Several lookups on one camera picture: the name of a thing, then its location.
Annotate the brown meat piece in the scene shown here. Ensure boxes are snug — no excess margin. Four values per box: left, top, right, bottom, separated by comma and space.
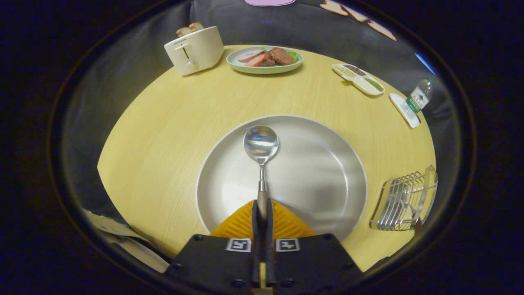
268, 47, 295, 66

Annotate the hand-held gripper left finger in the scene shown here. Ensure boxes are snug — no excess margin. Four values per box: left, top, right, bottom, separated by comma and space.
164, 200, 264, 295

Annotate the clear plastic water bottle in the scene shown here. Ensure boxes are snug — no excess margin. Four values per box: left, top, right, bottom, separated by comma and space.
405, 77, 434, 114

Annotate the white divided seasoning dish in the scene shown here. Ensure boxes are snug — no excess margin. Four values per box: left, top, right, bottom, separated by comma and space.
332, 63, 385, 96

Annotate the cream white toaster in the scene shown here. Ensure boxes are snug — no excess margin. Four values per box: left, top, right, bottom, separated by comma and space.
164, 26, 225, 77

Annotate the pale green plate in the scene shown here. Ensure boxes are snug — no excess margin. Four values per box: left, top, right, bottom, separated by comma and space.
226, 46, 304, 75

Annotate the metal spoon with wooden handle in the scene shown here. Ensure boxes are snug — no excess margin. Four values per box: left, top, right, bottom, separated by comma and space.
244, 125, 279, 222

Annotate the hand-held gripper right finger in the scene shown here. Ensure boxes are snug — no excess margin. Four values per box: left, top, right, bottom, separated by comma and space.
266, 200, 363, 295

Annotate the white square coaster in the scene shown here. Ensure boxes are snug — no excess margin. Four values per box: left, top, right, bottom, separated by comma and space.
389, 93, 421, 129

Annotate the pale beige sheet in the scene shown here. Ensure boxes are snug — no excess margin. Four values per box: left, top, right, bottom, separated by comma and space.
82, 209, 170, 274

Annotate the large white plate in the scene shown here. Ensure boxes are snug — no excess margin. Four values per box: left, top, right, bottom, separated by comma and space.
196, 115, 368, 242

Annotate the pink ham slice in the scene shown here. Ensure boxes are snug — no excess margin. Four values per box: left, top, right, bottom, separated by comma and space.
237, 51, 264, 63

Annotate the clear wire slicer rack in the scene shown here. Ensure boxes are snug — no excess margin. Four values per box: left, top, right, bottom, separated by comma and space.
370, 165, 438, 231

